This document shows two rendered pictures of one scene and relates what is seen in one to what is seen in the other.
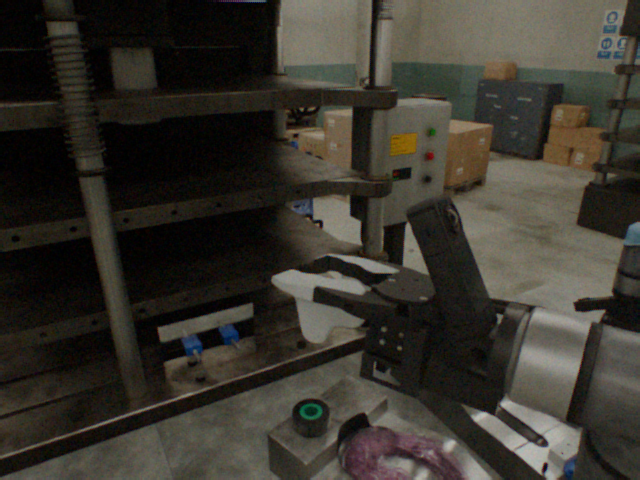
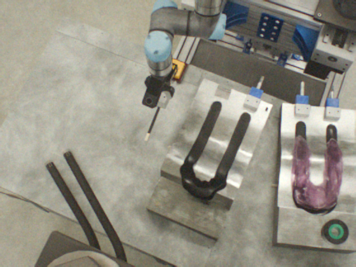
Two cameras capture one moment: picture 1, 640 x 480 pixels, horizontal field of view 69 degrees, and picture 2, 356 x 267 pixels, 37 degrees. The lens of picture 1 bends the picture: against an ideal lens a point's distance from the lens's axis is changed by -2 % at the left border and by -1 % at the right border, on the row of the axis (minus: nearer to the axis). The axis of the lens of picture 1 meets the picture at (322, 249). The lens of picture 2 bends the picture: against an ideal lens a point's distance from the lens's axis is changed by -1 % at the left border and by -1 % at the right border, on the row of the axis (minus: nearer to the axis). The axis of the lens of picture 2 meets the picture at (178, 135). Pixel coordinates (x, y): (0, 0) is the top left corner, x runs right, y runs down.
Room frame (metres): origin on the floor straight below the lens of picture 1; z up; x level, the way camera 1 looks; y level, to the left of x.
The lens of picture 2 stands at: (1.26, -0.08, 2.62)
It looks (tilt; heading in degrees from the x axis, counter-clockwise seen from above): 72 degrees down; 237
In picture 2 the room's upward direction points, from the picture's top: 4 degrees counter-clockwise
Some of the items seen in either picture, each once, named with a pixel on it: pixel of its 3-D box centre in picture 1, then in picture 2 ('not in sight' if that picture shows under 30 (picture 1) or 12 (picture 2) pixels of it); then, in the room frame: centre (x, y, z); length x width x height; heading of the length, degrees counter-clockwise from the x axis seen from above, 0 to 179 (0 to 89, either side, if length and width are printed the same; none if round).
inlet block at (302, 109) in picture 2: not in sight; (302, 99); (0.52, -0.40, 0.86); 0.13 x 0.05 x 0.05; 47
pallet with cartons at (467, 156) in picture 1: (430, 152); not in sight; (5.90, -1.36, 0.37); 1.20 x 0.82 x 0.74; 43
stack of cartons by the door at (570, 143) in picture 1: (579, 137); not in sight; (6.80, -3.71, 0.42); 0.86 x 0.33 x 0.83; 35
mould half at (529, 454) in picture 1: (495, 391); (210, 156); (0.91, -0.43, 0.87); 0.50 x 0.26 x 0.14; 29
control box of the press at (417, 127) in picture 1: (389, 295); not in sight; (1.62, -0.27, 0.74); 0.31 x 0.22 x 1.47; 119
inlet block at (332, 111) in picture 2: not in sight; (332, 102); (0.44, -0.32, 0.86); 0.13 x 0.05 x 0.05; 47
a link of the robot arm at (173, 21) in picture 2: not in sight; (168, 21); (0.83, -0.75, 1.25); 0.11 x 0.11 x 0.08; 46
